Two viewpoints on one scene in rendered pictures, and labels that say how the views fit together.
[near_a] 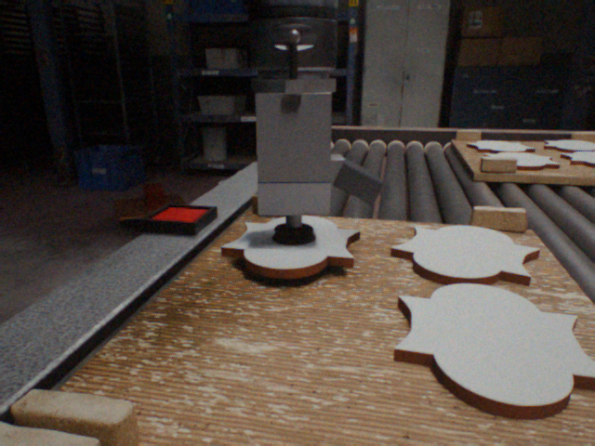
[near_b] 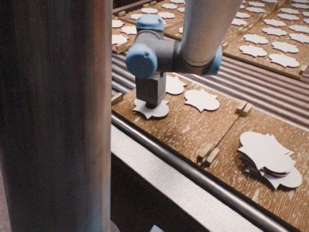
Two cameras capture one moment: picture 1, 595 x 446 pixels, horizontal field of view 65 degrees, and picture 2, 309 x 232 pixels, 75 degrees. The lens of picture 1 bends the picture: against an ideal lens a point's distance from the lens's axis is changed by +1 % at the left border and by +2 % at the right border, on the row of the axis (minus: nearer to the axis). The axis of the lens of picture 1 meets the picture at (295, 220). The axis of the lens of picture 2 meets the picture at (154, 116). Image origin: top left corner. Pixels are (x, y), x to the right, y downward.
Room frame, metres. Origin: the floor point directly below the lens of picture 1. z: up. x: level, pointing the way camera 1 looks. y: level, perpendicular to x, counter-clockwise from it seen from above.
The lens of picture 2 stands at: (0.15, 0.49, 1.44)
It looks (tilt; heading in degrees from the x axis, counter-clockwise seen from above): 44 degrees down; 298
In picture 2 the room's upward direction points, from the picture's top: straight up
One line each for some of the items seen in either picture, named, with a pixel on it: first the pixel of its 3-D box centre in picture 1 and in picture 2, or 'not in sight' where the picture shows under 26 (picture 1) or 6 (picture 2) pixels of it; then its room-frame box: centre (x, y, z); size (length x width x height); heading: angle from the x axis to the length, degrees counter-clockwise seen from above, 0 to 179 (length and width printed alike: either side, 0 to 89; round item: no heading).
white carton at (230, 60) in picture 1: (227, 59); not in sight; (5.14, 0.72, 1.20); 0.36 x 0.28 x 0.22; 73
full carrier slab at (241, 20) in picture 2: not in sight; (227, 16); (0.42, -1.17, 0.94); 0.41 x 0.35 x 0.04; 167
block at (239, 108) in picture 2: not in sight; (241, 107); (0.13, -0.15, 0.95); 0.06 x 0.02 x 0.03; 78
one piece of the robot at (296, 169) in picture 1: (318, 142); (154, 80); (0.42, -0.02, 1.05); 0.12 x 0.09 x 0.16; 91
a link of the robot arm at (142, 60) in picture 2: not in sight; (150, 55); (0.37, 0.09, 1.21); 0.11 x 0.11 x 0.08; 20
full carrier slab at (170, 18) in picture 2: not in sight; (153, 16); (0.90, -0.91, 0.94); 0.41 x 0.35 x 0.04; 167
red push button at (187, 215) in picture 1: (180, 219); not in sight; (0.59, 0.15, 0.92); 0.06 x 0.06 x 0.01; 78
